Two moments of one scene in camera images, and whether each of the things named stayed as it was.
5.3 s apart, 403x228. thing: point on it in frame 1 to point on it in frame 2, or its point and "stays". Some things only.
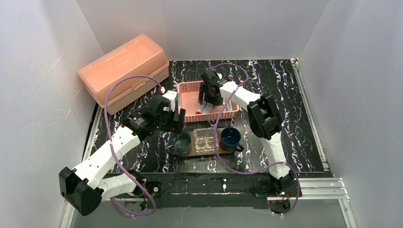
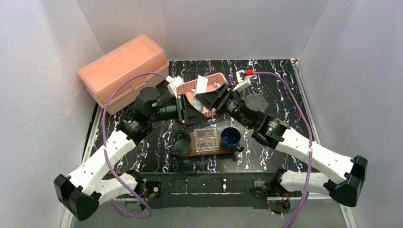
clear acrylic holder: (204, 139) stays
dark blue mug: (230, 139) stays
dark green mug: (182, 143) stays
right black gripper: (207, 86) to (222, 98)
